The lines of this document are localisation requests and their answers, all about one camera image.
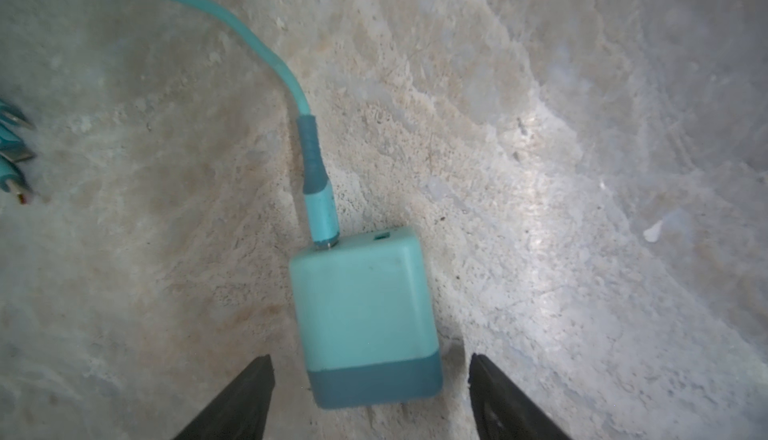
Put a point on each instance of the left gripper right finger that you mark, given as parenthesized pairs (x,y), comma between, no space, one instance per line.
(501,410)

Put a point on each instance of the teal charger plug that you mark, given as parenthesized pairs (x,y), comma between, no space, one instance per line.
(366,321)

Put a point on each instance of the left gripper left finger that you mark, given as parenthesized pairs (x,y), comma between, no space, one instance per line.
(240,410)

